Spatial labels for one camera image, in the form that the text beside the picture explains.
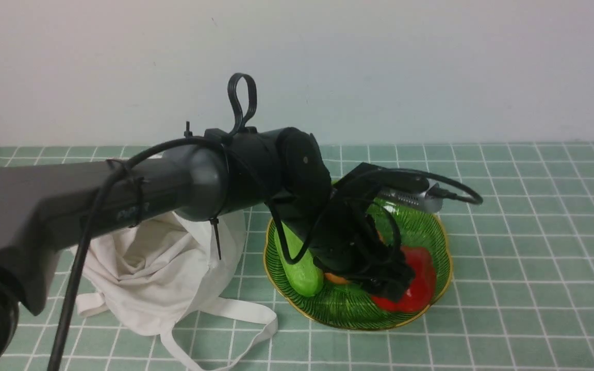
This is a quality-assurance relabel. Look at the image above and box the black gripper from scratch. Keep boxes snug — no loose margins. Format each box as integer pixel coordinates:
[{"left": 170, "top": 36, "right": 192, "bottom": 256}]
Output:
[{"left": 275, "top": 162, "right": 415, "bottom": 303}]

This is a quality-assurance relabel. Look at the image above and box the red bell pepper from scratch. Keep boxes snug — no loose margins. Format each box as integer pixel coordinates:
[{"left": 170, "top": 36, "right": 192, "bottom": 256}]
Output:
[{"left": 371, "top": 246, "right": 437, "bottom": 313}]

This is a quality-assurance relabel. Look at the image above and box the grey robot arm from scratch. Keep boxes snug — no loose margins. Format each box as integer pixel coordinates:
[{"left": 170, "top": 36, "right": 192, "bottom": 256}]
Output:
[{"left": 0, "top": 128, "right": 429, "bottom": 316}]

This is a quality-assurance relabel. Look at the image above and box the white cloth bag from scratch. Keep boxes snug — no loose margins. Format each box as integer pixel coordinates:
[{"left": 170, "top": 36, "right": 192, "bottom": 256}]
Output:
[{"left": 75, "top": 211, "right": 278, "bottom": 370}]

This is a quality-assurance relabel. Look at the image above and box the green cucumber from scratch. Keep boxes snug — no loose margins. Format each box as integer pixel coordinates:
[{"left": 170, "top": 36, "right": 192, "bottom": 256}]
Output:
[{"left": 273, "top": 224, "right": 324, "bottom": 297}]

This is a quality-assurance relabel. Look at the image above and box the green glass plate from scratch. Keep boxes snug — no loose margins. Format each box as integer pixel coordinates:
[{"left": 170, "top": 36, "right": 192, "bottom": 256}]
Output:
[{"left": 262, "top": 200, "right": 453, "bottom": 331}]

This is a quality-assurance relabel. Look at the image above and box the green checkered tablecloth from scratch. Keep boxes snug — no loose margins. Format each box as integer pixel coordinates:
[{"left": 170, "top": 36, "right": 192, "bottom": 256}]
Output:
[{"left": 0, "top": 143, "right": 594, "bottom": 371}]

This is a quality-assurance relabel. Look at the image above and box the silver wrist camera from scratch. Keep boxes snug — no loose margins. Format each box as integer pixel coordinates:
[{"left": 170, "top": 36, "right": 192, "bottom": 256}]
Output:
[{"left": 377, "top": 180, "right": 443, "bottom": 214}]

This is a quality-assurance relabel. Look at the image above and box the black cable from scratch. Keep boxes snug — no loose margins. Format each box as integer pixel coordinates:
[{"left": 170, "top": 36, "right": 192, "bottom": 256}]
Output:
[{"left": 47, "top": 135, "right": 483, "bottom": 371}]

